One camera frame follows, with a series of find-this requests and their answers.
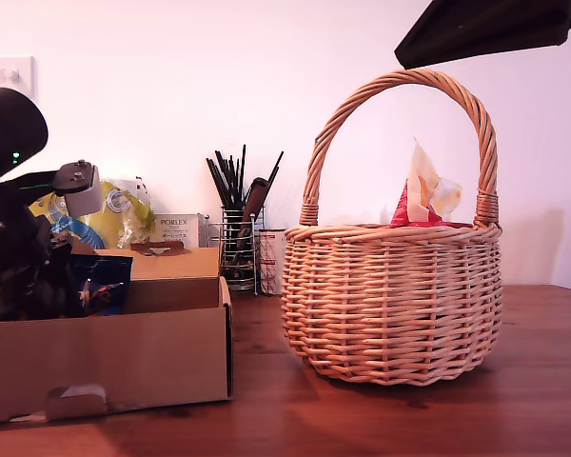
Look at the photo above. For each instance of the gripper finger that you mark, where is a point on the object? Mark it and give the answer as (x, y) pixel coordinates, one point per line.
(64, 285)
(480, 28)
(19, 300)

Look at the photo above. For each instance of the blue Terry's orange egg bag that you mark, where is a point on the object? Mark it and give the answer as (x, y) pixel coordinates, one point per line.
(100, 285)

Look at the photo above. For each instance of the white red Maltesers bag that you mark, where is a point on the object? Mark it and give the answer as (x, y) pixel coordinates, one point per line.
(421, 190)

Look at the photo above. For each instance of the brown cardboard box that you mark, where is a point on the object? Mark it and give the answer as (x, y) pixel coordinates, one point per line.
(124, 352)

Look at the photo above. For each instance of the white Porlex box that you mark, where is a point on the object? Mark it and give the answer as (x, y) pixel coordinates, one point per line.
(176, 228)

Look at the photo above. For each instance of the woven wicker basket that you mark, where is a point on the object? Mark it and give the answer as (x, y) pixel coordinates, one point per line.
(390, 309)

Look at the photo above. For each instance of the yellow toilet roll pack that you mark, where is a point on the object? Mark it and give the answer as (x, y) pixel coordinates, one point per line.
(119, 204)

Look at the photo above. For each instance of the black chopstick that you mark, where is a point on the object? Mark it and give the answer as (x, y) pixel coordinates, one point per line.
(215, 183)
(224, 176)
(274, 172)
(243, 171)

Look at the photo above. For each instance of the black plastic utensil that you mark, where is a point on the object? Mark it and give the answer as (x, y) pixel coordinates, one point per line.
(257, 195)

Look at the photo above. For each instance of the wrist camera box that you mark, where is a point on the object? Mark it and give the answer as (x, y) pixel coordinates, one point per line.
(83, 195)

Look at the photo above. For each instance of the white light switch plate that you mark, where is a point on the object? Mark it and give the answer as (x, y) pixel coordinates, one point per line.
(9, 71)

